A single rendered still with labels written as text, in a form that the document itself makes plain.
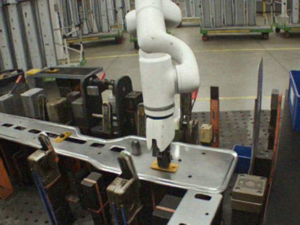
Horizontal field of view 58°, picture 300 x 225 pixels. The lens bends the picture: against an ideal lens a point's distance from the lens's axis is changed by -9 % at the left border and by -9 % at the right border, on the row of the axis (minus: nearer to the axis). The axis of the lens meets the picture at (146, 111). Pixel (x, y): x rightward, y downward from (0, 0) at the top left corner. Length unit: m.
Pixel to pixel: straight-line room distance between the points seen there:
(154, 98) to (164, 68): 0.08
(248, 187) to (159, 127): 0.28
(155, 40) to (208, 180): 0.42
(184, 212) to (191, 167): 0.20
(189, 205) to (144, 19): 0.55
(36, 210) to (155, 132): 0.74
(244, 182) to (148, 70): 0.37
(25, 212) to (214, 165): 0.84
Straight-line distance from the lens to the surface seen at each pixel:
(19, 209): 1.40
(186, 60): 0.79
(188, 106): 1.01
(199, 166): 0.92
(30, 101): 1.46
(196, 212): 0.76
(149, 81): 0.76
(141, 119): 1.12
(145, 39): 0.86
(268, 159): 0.82
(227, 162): 0.94
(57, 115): 1.35
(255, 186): 0.75
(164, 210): 0.80
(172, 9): 1.13
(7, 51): 5.74
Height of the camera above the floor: 1.53
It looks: 24 degrees down
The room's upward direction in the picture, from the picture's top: 6 degrees counter-clockwise
